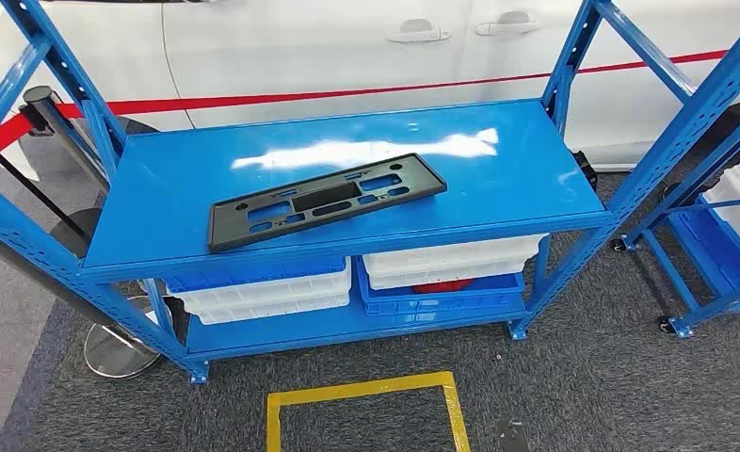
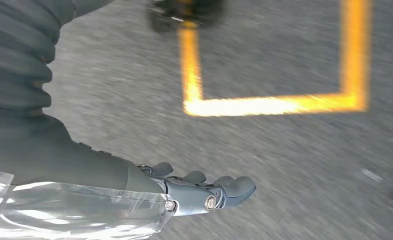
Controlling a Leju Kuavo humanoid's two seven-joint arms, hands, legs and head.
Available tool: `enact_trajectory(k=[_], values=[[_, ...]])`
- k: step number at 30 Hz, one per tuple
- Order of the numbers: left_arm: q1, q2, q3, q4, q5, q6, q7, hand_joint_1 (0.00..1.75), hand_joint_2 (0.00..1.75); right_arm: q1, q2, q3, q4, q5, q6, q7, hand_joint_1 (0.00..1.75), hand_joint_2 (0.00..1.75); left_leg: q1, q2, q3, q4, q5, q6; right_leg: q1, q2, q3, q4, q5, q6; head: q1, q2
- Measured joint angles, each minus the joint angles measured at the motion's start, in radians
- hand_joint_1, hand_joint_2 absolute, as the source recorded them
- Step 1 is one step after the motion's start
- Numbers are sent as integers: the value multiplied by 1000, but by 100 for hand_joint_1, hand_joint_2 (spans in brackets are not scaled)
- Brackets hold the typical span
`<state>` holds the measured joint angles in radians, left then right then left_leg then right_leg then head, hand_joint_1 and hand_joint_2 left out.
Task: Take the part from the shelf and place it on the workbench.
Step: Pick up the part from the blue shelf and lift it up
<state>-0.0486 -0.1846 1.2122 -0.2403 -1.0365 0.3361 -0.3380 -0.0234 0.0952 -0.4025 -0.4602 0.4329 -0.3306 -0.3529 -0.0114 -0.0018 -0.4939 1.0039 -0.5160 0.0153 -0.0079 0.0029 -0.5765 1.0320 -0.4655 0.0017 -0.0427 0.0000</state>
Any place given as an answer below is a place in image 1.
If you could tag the blue plastic crate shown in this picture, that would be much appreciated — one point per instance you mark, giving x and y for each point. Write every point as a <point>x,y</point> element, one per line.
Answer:
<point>438,302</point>
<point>719,256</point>

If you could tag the blue plastic bin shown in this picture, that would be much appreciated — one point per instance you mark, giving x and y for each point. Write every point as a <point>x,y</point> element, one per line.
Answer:
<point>251,272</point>

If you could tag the blue metal shelf rack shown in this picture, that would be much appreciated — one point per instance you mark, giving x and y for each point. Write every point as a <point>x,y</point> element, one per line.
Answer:
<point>345,137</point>

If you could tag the blue rack on casters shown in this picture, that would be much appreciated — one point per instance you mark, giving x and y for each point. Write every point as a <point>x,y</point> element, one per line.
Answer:
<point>688,293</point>

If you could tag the white car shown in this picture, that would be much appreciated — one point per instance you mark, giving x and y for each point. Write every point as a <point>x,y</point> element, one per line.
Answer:
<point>283,50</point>

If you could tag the barrier stanchion with belt head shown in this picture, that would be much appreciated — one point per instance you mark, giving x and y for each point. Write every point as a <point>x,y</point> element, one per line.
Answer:
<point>38,100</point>

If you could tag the red item in crate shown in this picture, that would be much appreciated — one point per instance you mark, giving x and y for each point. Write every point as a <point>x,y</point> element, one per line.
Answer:
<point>442,287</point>

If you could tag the black plastic panel part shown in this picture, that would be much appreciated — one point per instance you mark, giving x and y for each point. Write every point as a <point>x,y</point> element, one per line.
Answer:
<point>226,237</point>

